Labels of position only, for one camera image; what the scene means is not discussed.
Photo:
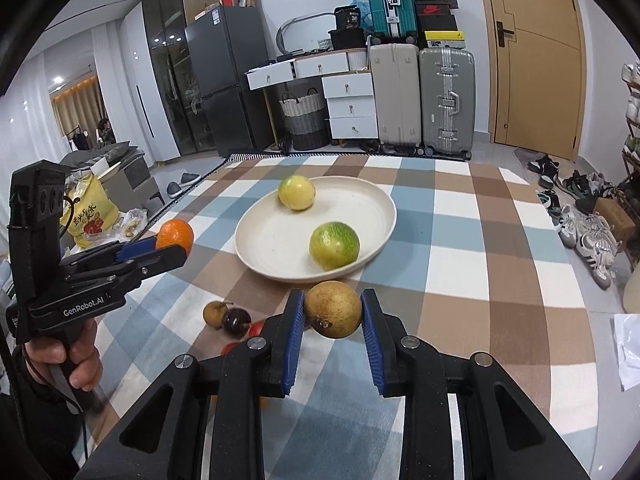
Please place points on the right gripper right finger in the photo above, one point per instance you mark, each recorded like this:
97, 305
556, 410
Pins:
504, 435

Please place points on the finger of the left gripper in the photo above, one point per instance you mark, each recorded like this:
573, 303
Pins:
110, 285
105, 255

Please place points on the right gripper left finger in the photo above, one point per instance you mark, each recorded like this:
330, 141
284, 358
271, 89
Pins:
205, 414

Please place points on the large orange mandarin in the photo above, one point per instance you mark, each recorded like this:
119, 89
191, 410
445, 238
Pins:
175, 232

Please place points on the brown longan with stem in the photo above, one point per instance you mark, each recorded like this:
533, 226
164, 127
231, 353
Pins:
214, 313

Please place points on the dark cherry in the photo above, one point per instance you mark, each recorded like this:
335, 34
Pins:
236, 322

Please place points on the person's left hand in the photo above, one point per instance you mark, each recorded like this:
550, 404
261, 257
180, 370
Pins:
43, 352

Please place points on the yellow plastic bag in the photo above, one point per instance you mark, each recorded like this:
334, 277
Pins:
87, 210

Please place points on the lower red cherry tomato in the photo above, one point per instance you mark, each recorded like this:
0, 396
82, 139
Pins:
228, 347

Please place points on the red cherry tomato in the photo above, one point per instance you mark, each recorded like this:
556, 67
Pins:
255, 329
228, 347

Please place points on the grey slippers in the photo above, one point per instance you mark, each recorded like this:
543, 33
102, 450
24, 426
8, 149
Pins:
175, 189

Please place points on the upper red cherry tomato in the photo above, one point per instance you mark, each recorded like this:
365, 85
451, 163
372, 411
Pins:
255, 329

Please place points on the cream ceramic plate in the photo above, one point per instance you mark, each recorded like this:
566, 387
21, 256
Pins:
273, 241

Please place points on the yellow passion fruit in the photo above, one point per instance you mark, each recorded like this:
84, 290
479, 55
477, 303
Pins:
296, 192

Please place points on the checkered tablecloth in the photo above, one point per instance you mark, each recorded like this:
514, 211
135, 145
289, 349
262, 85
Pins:
473, 265

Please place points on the green-yellow passion fruit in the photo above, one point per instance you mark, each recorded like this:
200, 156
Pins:
333, 245

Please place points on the woven laundry basket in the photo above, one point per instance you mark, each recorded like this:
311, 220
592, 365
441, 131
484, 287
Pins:
306, 120

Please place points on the black refrigerator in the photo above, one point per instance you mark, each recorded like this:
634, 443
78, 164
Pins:
224, 45

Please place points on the wooden shoe rack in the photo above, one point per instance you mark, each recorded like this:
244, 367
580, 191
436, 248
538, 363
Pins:
628, 190

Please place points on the white drawer cabinet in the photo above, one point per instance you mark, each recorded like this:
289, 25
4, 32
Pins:
346, 84

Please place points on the black bag on cabinet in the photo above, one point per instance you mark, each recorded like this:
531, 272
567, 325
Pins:
347, 17

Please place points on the beige suitcase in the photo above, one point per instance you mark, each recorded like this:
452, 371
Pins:
396, 85

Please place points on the silver aluminium suitcase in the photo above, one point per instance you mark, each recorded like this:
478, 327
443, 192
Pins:
448, 98

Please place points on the yellow shoe box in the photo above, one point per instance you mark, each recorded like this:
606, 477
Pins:
445, 39

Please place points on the wooden door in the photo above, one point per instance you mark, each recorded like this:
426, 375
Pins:
537, 74

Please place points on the black red shoe box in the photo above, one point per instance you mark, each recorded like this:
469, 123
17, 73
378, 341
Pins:
436, 14

